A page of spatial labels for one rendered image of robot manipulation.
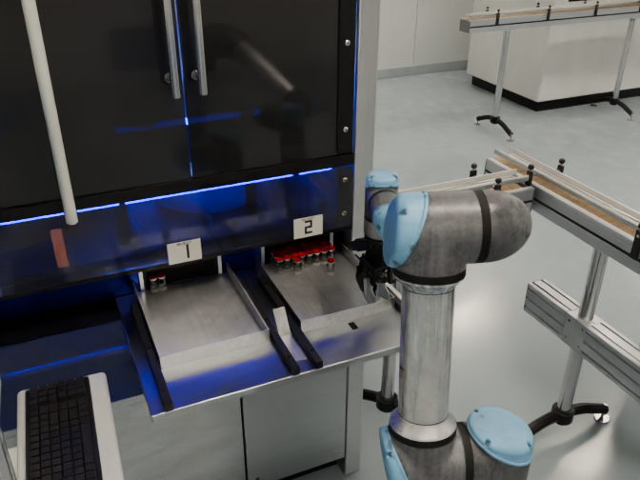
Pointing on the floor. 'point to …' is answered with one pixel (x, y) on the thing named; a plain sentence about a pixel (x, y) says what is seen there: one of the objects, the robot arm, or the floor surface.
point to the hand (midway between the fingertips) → (371, 299)
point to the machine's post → (367, 86)
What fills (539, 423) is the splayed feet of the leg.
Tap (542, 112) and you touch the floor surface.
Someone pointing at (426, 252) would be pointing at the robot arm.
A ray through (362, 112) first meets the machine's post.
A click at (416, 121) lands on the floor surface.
